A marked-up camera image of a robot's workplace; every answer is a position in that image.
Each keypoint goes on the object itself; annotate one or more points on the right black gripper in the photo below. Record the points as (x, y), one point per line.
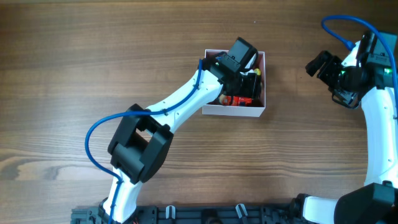
(328, 72)

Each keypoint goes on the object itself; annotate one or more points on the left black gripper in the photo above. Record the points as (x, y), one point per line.
(252, 88)

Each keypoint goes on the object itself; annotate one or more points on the yellow wooden rattle drum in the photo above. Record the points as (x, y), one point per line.
(257, 71)

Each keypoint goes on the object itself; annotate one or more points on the red toy car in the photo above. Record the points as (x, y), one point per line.
(239, 101)

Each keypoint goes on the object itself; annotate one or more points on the pink box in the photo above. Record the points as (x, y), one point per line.
(255, 110)

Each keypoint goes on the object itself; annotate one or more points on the white wooden rattle drum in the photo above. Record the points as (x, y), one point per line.
(223, 100)

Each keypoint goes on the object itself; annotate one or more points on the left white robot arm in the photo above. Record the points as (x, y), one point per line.
(142, 140)

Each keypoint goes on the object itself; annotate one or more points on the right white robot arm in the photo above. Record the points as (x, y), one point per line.
(376, 201)

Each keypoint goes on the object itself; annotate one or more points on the black mounting rail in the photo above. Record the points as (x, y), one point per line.
(201, 215)

